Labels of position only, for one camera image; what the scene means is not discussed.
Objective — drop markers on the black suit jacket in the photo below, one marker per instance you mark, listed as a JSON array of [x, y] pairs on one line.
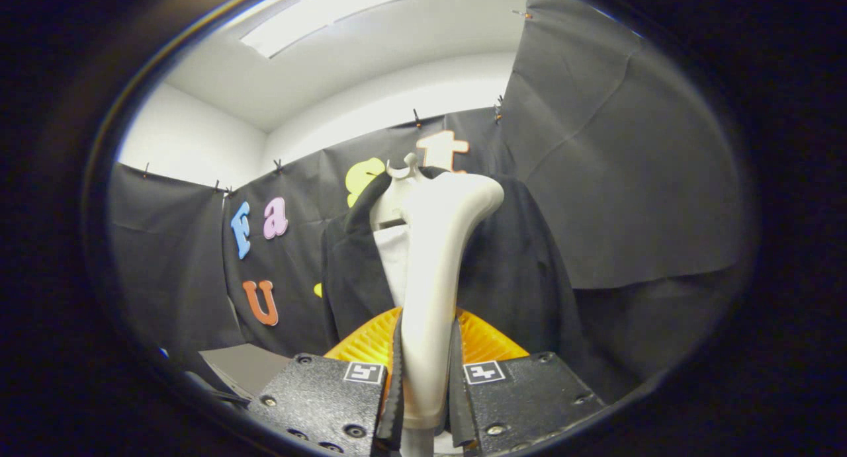
[[523, 265]]

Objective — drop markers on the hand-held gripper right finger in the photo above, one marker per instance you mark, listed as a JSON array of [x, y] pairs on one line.
[[523, 394]]

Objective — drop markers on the white mannequin torso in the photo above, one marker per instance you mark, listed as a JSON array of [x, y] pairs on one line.
[[394, 258]]

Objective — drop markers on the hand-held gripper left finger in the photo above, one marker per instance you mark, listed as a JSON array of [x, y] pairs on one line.
[[324, 397]]

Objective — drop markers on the ceiling light panel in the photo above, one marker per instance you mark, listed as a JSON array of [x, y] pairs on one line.
[[317, 14]]

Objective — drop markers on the white garment steamer head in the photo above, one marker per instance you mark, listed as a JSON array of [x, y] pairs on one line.
[[433, 278]]

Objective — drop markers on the grey cabinet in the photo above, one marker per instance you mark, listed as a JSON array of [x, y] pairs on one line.
[[245, 368]]

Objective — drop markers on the row of black cloth clips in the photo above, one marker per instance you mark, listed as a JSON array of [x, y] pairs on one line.
[[417, 118]]

